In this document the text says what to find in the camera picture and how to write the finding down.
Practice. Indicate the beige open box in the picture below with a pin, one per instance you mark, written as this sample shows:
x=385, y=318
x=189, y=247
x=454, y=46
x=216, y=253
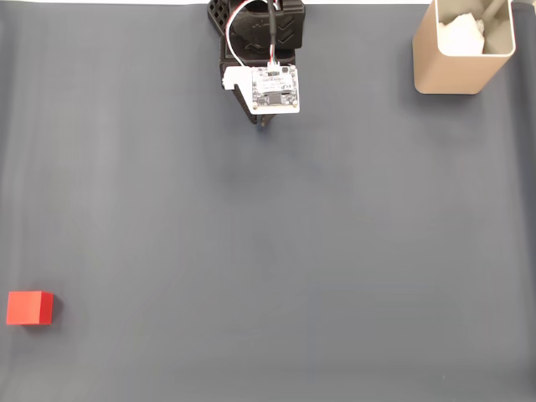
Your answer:
x=444, y=71

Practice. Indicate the red cube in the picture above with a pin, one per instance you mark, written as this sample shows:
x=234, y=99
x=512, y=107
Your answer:
x=25, y=307

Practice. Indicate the grey table mat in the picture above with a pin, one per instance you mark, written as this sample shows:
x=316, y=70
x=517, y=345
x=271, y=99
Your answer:
x=268, y=251

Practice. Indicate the white crumpled cloth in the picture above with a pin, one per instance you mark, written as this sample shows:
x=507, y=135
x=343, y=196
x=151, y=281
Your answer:
x=460, y=35

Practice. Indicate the white camera board with mount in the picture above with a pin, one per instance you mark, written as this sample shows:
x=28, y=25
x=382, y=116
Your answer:
x=276, y=90

